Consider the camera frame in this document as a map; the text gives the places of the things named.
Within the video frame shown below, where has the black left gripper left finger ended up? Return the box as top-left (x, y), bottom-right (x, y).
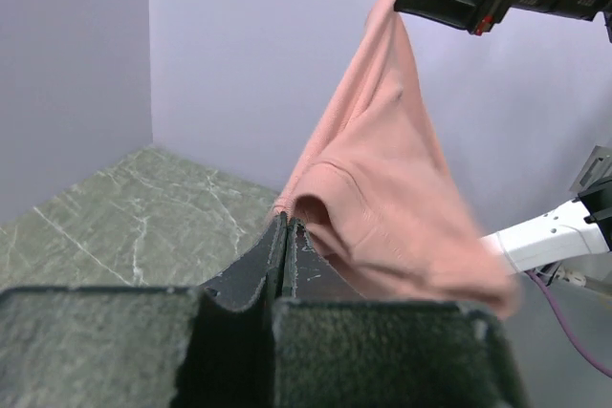
top-left (1, 219), bottom-right (287, 407)

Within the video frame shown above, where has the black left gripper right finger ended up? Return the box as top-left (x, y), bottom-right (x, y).
top-left (272, 222), bottom-right (529, 408)

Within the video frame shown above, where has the pink t shirt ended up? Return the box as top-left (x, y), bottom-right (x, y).
top-left (273, 0), bottom-right (519, 318)

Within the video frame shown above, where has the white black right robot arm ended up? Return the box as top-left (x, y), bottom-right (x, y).
top-left (394, 0), bottom-right (611, 271)

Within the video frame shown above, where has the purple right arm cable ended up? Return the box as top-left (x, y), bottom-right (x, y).
top-left (525, 269), bottom-right (612, 378)

